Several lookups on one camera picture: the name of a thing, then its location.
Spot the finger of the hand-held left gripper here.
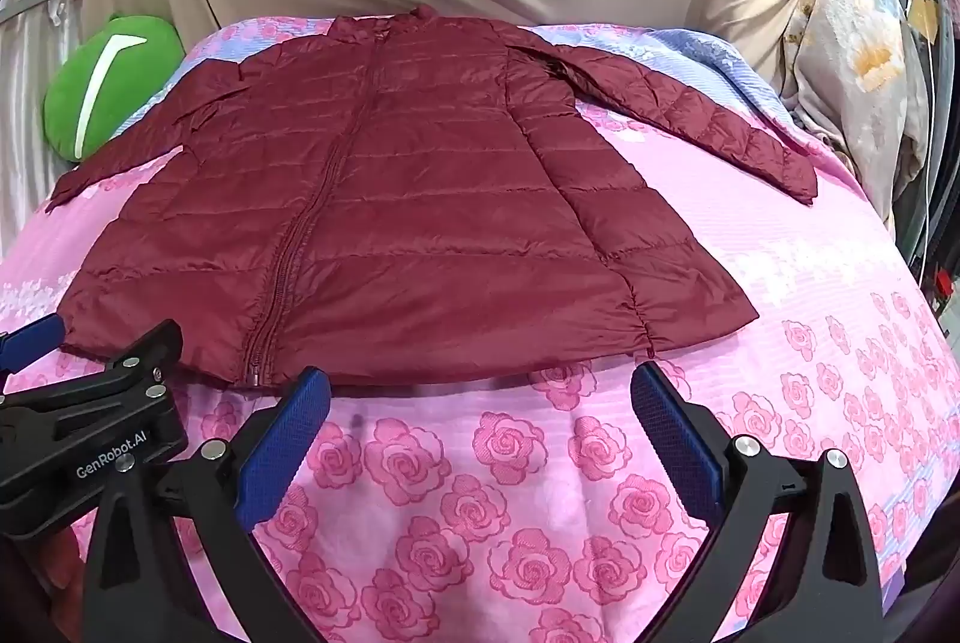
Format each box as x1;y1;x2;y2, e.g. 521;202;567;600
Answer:
0;313;68;381
45;320;186;405

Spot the yellow tag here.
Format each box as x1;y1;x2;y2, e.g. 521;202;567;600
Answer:
906;0;943;41

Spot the maroon puffer jacket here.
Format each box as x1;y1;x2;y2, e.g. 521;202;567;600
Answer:
45;5;820;390

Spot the pink floral bed sheet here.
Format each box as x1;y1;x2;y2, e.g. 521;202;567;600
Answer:
0;13;960;643

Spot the silver grey curtain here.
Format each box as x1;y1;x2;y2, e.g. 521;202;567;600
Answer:
0;0;100;258

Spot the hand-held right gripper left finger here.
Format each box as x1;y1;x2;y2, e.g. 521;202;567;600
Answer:
81;367;332;643

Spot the green plush pillow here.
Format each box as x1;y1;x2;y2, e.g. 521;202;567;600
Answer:
43;14;187;164

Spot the cream floral cloth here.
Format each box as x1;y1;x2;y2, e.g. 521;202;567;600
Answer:
780;0;932;218

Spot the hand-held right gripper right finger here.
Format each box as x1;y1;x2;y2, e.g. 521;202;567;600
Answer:
630;361;887;643

